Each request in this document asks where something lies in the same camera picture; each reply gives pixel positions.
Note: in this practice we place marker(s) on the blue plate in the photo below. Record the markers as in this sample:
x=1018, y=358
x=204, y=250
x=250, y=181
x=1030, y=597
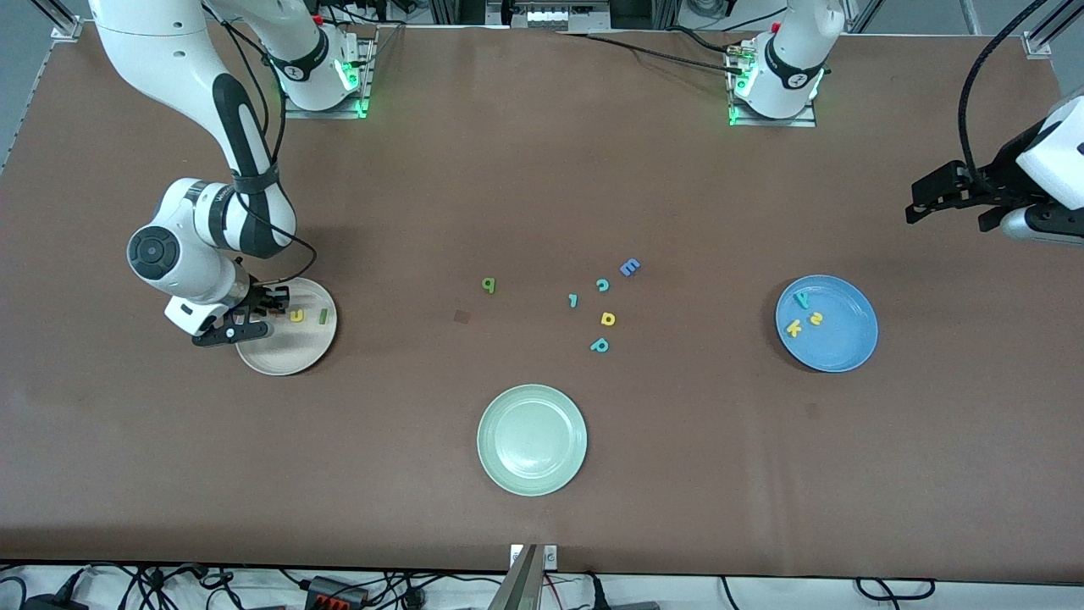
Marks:
x=838, y=343

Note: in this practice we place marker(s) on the black orange power connector box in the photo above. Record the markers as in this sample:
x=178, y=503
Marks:
x=334, y=593

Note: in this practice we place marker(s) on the grey metal camera mount bar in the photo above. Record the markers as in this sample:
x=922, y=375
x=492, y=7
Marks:
x=523, y=585

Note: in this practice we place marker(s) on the pale green plate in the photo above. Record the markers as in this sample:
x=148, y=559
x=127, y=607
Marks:
x=532, y=440

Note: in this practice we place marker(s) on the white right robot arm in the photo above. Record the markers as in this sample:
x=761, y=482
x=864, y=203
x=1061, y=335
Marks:
x=161, y=42

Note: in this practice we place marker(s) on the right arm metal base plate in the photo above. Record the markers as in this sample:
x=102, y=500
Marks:
x=339, y=113

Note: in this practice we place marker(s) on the aluminium frame corner bracket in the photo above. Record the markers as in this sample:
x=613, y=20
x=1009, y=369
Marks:
x=1037, y=44
x=66, y=30

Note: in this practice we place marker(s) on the yellow foam letter k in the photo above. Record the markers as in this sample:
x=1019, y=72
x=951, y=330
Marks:
x=793, y=328

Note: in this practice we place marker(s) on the blue foam letter E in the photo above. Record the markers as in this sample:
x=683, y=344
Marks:
x=630, y=268

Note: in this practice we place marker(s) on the grey metal control box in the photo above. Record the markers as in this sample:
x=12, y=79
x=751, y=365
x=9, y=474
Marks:
x=550, y=15

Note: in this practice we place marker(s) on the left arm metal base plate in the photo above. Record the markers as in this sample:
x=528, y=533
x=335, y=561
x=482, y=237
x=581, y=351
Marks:
x=804, y=124

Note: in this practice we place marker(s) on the left gripper silver cylinder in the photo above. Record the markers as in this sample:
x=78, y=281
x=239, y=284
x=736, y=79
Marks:
x=1042, y=229

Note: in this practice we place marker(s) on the beige brown plate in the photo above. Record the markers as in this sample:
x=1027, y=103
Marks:
x=288, y=352

